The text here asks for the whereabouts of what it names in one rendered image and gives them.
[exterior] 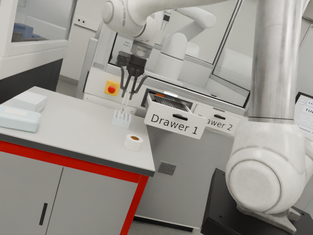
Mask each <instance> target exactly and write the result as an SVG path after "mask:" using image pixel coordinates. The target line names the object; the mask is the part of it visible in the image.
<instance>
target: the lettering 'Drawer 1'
mask: <svg viewBox="0 0 313 235"><path fill-rule="evenodd" d="M154 115H155V114H153V117H154ZM155 116H157V117H158V115H155ZM153 117H152V120H151V121H152V122H157V121H158V120H159V117H158V119H157V121H153ZM166 121H168V120H166ZM165 123H168V124H169V121H168V122H164V125H165ZM168 124H167V125H166V126H168ZM173 125H174V128H176V126H177V125H178V124H177V125H176V126H175V122H174V124H173ZM173 125H172V122H171V127H172V126H173ZM181 125H182V126H183V127H181ZM181 125H179V127H178V128H179V130H181V129H180V127H181V128H184V125H183V124H181ZM195 128H196V129H195V132H196V130H197V127H195ZM195 132H194V133H193V134H196V133H195Z"/></svg>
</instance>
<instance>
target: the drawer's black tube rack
mask: <svg viewBox="0 0 313 235"><path fill-rule="evenodd" d="M154 98H155V100H152V101H153V102H156V103H160V104H163V105H167V106H169V107H173V108H176V109H179V110H182V111H186V112H188V111H187V110H186V109H185V107H184V106H183V105H182V104H181V103H178V102H175V101H172V100H169V99H166V98H163V97H159V96H156V95H154Z"/></svg>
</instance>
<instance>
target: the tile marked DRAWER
mask: <svg viewBox="0 0 313 235"><path fill-rule="evenodd" d="M298 127H299V128H300V129H301V130H302V131H303V132H304V133H305V134H307V135H309V136H311V137H313V129H310V128H308V127H305V126H303V125H301V124H298Z"/></svg>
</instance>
